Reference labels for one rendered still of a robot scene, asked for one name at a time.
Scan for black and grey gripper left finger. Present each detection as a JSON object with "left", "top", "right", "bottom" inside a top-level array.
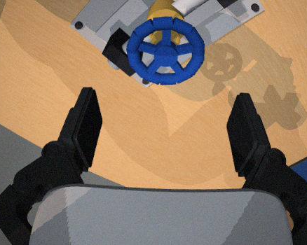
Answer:
[{"left": 0, "top": 87, "right": 102, "bottom": 245}]

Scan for grey metal base plate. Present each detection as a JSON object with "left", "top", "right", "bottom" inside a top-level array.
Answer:
[{"left": 70, "top": 0, "right": 264, "bottom": 88}]

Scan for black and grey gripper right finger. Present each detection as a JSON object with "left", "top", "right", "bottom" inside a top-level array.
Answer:
[{"left": 226, "top": 92, "right": 307, "bottom": 245}]

